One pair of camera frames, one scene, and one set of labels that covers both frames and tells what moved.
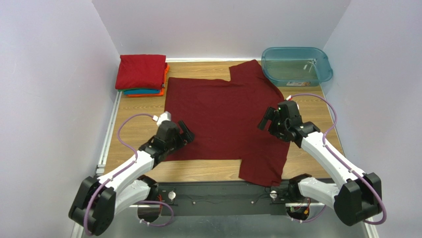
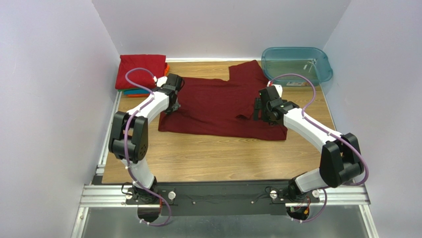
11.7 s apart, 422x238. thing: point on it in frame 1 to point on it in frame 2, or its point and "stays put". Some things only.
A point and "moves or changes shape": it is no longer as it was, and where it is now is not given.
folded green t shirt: x=124 y=89 stays put
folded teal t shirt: x=134 y=91 stays put
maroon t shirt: x=223 y=116 moves or changes shape
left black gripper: x=181 y=135 to x=173 y=107
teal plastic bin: x=296 y=66 stays put
